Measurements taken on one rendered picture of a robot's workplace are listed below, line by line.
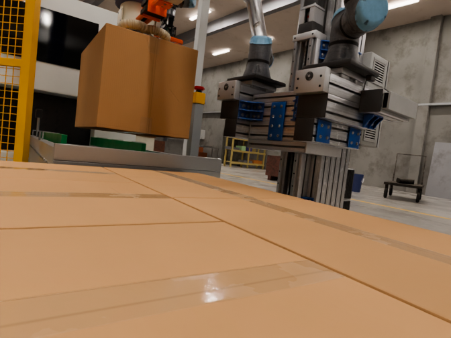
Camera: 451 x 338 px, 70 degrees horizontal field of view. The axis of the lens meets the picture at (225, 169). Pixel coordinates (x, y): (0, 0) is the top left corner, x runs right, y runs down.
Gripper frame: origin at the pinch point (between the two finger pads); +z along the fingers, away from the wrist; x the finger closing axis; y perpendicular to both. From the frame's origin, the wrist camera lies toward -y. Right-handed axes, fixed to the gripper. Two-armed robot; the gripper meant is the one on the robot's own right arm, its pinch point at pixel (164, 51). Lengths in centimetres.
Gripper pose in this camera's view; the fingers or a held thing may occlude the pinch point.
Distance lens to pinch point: 213.6
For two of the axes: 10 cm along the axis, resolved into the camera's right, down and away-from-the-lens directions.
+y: 5.3, 1.1, -8.4
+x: 8.4, 0.6, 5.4
